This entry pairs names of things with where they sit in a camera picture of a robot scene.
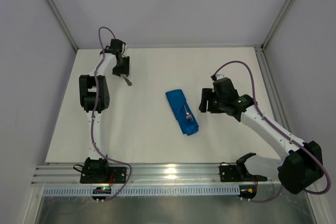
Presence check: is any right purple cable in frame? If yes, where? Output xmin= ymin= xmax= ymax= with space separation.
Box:
xmin=211 ymin=60 xmax=332 ymax=204

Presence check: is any right side aluminium rail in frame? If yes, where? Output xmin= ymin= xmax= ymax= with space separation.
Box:
xmin=254 ymin=47 xmax=292 ymax=132

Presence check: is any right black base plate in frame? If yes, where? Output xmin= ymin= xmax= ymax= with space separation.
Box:
xmin=218 ymin=162 xmax=268 ymax=183

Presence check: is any aluminium front rail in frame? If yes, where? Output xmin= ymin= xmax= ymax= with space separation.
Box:
xmin=31 ymin=163 xmax=279 ymax=186

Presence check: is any purple cable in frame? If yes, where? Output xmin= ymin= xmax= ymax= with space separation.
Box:
xmin=211 ymin=60 xmax=332 ymax=204
xmin=90 ymin=26 xmax=132 ymax=206

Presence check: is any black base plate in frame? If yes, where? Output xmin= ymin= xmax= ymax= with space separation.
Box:
xmin=218 ymin=162 xmax=268 ymax=183
xmin=80 ymin=166 xmax=128 ymax=184

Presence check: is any slotted grey cable duct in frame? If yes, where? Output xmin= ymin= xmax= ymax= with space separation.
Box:
xmin=43 ymin=185 xmax=239 ymax=197

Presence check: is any blue cloth napkin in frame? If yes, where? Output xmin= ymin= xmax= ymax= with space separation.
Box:
xmin=165 ymin=89 xmax=199 ymax=135

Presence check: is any left aluminium frame post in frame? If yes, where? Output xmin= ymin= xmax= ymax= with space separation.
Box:
xmin=45 ymin=0 xmax=79 ymax=52

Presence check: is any silver table knife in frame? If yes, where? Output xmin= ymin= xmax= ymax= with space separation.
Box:
xmin=121 ymin=74 xmax=132 ymax=87

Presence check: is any aluminium frame post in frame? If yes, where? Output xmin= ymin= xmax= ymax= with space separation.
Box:
xmin=45 ymin=0 xmax=79 ymax=52
xmin=261 ymin=0 xmax=296 ymax=51

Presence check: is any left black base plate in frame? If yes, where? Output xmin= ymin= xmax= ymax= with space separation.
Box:
xmin=80 ymin=166 xmax=128 ymax=184

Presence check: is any left black controller board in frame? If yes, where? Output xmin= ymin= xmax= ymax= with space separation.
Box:
xmin=91 ymin=186 xmax=111 ymax=201

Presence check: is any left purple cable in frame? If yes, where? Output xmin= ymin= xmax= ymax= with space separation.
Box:
xmin=90 ymin=26 xmax=132 ymax=206

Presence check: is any aluminium rail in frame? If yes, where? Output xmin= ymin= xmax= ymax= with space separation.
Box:
xmin=254 ymin=47 xmax=292 ymax=132
xmin=31 ymin=163 xmax=279 ymax=186

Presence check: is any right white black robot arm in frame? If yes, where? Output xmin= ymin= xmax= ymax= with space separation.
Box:
xmin=199 ymin=78 xmax=326 ymax=194

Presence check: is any right aluminium frame post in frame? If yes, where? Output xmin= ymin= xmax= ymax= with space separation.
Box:
xmin=261 ymin=0 xmax=296 ymax=51

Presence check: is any silver fork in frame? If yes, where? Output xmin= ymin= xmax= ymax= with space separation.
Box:
xmin=183 ymin=105 xmax=194 ymax=123

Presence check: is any black controller board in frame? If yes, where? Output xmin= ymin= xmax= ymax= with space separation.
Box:
xmin=238 ymin=187 xmax=257 ymax=200
xmin=91 ymin=186 xmax=111 ymax=201

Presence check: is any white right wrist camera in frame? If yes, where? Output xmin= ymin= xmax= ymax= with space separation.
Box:
xmin=211 ymin=73 xmax=225 ymax=81

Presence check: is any right black controller board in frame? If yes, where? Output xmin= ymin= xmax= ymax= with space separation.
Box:
xmin=238 ymin=187 xmax=257 ymax=200

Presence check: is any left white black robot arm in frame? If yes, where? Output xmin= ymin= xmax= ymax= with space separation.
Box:
xmin=79 ymin=39 xmax=132 ymax=180

